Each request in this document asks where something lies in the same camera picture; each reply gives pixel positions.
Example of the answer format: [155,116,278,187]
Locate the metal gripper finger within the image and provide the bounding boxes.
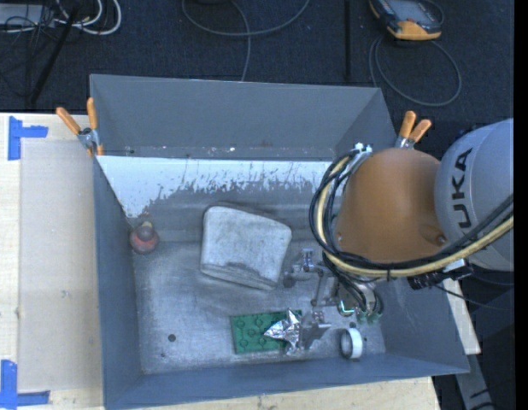
[282,248,324,289]
[301,311,333,351]

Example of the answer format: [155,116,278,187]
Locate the crumpled silver foil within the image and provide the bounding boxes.
[263,307,304,357]

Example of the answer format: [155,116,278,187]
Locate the white tape roll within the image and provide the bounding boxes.
[339,326,365,361]

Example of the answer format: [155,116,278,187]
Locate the dark green flat block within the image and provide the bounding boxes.
[229,309,304,355]

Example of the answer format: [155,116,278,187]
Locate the pale grey sponge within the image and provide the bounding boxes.
[199,205,294,291]

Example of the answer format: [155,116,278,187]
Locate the grey metal bin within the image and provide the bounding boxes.
[88,73,472,410]

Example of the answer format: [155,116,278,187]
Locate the red round toy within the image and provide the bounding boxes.
[128,217,160,255]

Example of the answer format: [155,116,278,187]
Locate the pale flat board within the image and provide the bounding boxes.
[16,138,104,392]

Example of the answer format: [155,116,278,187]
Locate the black cylinder on white bracket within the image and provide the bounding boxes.
[407,258,474,291]

